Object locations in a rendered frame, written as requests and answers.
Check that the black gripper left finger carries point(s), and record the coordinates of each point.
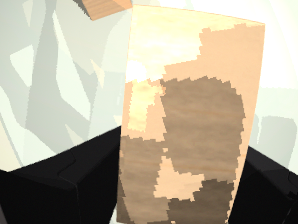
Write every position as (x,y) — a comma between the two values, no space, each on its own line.
(78,186)

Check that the peach triangular block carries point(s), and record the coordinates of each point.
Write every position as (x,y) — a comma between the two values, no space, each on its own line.
(191,85)
(100,8)

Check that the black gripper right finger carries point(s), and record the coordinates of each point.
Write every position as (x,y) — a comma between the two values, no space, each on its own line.
(267,192)

